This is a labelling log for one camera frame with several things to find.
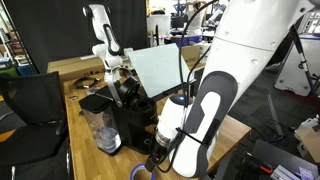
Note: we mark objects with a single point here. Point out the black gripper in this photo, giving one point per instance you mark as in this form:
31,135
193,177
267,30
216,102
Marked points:
156,160

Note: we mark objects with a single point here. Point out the blue masking tape roll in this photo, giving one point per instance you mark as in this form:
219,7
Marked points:
134,170

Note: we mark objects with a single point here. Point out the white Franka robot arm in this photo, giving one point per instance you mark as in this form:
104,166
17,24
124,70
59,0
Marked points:
240,40

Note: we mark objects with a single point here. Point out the white idle robot arm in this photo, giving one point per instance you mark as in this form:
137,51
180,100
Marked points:
100,20

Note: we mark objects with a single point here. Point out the black Keurig coffee machine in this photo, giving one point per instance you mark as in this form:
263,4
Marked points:
133,123

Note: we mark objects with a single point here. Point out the clear water tank black lid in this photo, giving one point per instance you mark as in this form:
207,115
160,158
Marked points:
103,130

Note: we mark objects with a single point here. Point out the black whiteboard easel stand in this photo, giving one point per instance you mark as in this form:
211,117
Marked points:
166,92

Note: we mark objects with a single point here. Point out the white whiteboard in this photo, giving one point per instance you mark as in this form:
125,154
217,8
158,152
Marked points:
160,66

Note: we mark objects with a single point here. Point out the small grey metal part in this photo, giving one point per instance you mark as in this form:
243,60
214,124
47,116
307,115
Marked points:
72,97

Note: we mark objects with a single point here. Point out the cardboard box behind whiteboard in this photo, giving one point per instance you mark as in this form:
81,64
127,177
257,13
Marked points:
193,55

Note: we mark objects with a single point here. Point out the flat brown cardboard box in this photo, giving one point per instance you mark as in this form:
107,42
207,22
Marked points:
73,66

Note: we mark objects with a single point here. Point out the dark grey laptop case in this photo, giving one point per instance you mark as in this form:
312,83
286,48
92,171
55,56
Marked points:
283,156

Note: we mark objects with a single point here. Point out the black computer monitor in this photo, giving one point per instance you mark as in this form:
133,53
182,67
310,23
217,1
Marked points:
179,22

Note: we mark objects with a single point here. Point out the black office chair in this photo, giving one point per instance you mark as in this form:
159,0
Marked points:
30,100

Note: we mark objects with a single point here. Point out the white plastic bottle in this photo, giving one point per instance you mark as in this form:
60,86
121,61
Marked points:
308,123

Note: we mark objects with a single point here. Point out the open brown cardboard carton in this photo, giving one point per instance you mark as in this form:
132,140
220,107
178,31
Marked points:
311,140

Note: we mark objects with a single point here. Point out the white cart with blue logo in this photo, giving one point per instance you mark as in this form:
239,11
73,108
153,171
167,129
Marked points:
293,66

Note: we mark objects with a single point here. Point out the black tripod pole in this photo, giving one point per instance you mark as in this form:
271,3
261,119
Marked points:
300,50

